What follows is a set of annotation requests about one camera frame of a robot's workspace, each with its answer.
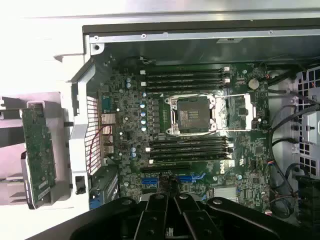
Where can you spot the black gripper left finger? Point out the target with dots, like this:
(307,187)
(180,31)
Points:
(152,217)

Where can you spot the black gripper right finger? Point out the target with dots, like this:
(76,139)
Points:
(197,220)

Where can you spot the blue expansion slot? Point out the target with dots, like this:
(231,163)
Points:
(150,181)

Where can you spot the silver chipset heatsink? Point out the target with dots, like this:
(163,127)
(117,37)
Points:
(225,194)

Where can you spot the long black expansion slot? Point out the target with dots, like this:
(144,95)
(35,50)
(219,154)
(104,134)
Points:
(165,167)

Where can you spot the blue slot clip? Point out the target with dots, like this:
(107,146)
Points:
(94,203)

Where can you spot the CPU socket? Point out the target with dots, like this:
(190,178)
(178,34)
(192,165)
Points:
(191,115)

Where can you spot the green motherboard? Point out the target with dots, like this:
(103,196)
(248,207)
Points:
(130,105)

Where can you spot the metal socket cover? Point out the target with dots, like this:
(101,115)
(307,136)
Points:
(246,110)

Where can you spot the open black PC case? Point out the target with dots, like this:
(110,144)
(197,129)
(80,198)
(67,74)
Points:
(80,105)

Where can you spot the coin battery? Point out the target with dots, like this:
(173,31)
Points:
(253,84)

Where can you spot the metal disk bay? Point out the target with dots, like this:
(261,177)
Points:
(308,120)

